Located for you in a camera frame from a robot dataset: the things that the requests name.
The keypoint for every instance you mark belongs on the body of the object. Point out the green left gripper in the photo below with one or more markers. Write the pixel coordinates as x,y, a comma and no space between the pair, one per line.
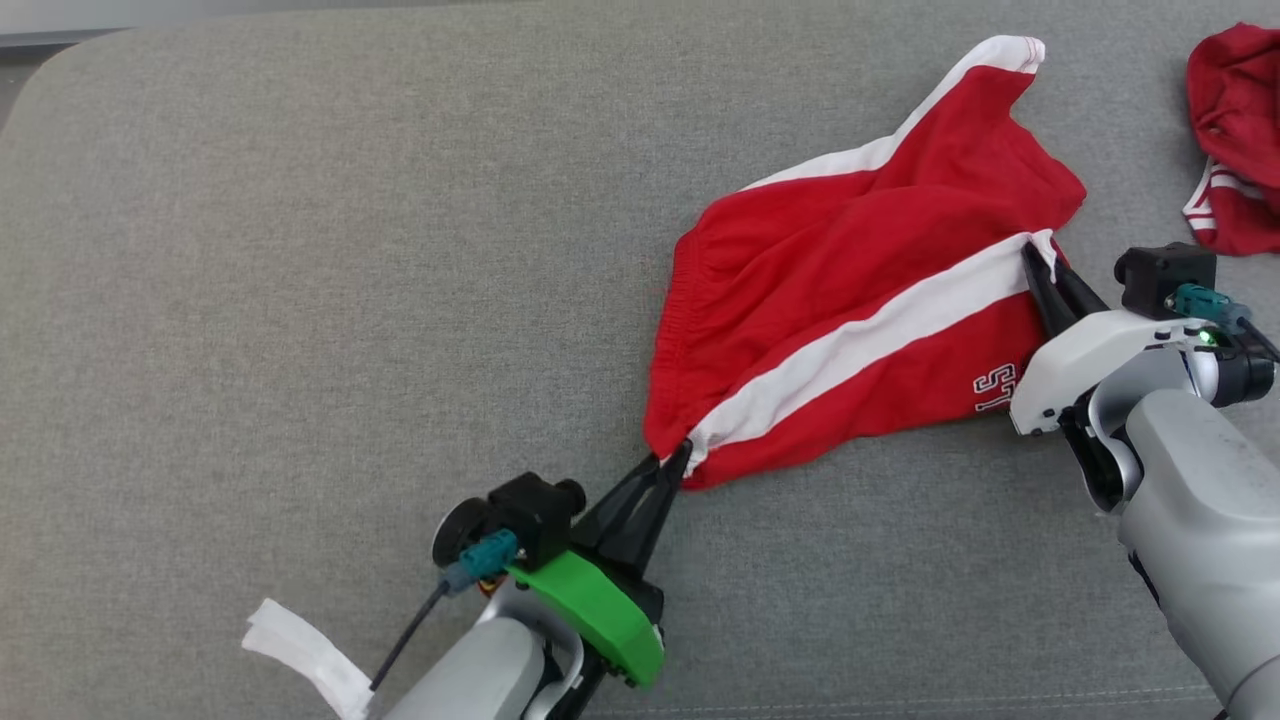
600,610

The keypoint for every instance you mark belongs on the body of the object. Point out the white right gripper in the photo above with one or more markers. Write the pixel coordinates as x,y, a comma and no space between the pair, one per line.
1080,360

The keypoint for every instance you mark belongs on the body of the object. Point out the red shorts with white stripe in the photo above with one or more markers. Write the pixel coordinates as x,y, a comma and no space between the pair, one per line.
850,270

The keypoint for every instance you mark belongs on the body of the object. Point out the red jersey with number 23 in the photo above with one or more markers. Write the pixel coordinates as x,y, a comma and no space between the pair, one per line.
1240,120

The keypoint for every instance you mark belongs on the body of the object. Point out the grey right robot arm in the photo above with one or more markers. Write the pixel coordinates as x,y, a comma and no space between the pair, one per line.
1200,500

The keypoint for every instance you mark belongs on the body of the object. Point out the white tape strip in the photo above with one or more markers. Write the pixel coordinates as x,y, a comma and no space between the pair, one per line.
310,655

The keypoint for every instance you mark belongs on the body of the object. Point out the grey fabric sofa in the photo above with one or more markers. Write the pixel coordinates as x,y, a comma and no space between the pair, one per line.
350,300

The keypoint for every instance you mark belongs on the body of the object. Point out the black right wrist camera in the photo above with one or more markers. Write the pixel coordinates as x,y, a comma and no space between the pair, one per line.
1160,272

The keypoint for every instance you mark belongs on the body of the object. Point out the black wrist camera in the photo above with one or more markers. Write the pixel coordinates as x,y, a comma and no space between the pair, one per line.
1160,272
535,510

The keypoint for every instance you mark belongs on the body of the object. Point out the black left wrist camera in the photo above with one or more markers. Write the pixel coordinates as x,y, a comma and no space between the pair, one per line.
535,510

